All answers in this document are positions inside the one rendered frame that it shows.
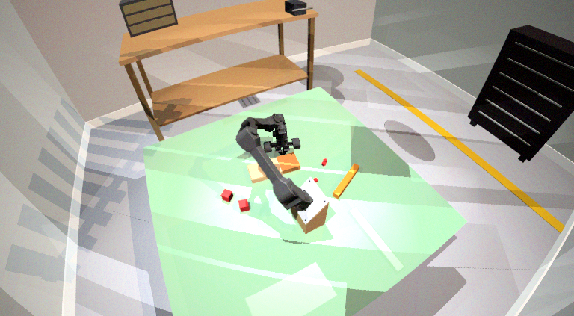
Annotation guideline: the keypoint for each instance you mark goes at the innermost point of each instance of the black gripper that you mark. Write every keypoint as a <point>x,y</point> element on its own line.
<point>282,143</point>

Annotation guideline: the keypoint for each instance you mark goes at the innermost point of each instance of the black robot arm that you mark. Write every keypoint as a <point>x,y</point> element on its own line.
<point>285,190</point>

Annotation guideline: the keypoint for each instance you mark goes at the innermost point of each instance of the red cube block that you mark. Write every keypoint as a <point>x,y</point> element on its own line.
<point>243,205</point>
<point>227,195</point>

